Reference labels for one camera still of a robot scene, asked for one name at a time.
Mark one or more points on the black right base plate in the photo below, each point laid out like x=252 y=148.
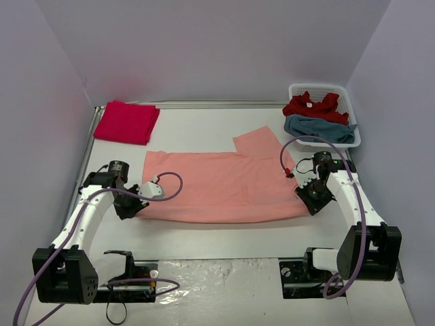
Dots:
x=298 y=282

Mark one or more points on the white plastic laundry basket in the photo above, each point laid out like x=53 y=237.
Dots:
x=317 y=93

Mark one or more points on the blue-grey t-shirt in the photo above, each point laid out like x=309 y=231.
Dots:
x=309 y=129

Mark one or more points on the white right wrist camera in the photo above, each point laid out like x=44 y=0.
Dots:
x=302 y=179

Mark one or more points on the salmon pink t-shirt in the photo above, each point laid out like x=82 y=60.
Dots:
x=244 y=186

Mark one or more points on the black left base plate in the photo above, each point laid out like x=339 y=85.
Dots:
x=134 y=292

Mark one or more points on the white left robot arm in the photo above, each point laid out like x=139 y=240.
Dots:
x=65 y=273

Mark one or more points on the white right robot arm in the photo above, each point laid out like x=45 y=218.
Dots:
x=371 y=248

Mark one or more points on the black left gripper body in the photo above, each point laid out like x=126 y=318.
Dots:
x=130 y=206

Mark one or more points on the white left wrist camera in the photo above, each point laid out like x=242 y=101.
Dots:
x=151 y=190

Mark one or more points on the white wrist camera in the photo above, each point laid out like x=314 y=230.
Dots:
x=302 y=179
x=151 y=190

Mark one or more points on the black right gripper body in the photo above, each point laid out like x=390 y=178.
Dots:
x=309 y=202

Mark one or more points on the dark red t-shirt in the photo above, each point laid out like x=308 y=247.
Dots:
x=326 y=109

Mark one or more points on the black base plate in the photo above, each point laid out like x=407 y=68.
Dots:
x=134 y=292
x=298 y=282

